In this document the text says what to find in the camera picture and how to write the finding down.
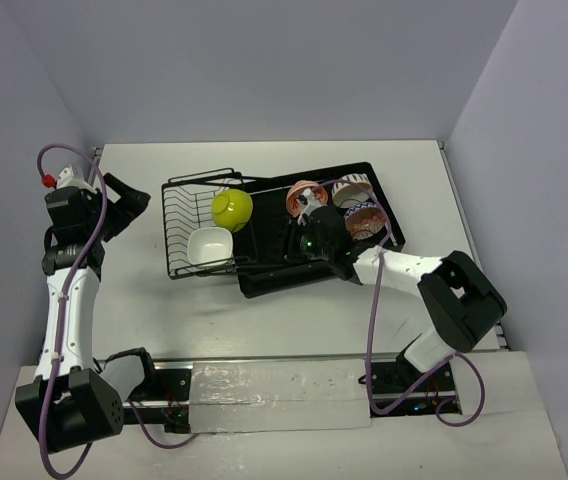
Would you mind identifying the orange floral bowl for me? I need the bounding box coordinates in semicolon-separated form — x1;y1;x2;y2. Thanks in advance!
285;180;329;217

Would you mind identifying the white taped sheet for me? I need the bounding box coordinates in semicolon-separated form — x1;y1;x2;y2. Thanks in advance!
189;359;371;433

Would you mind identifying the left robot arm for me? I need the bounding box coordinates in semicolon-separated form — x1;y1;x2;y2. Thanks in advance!
15;167;160;454

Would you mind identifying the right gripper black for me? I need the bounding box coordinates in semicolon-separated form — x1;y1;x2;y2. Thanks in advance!
263;216;335;262

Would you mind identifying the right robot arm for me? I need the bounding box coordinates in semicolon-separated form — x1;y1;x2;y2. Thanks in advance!
284;206;507;391

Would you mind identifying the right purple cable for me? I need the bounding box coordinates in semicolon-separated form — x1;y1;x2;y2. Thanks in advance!
308;179;488;427

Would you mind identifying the black dish rack tray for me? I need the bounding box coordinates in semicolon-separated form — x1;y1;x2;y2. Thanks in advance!
237;162;405;298

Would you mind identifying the white bowl pink rim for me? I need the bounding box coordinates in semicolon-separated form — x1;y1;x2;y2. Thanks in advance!
331;173;373;209

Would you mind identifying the green bowl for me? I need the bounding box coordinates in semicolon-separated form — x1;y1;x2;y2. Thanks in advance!
211;189;253;233

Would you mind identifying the white square bowl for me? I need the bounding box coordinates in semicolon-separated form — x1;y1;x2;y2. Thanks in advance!
187;227;234;268

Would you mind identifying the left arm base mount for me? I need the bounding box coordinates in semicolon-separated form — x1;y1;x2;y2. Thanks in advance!
94;362;195;435

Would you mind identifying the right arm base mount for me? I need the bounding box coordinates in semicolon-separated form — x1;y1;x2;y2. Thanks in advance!
371;359;461;417

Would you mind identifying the black wire plate rack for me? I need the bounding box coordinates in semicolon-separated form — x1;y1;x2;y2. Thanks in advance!
161;167;257;280

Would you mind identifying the orange blue geometric bowl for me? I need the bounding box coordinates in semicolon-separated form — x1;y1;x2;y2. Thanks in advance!
344;202;385;241

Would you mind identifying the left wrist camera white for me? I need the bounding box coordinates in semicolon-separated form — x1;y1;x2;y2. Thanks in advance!
41;164;97;193

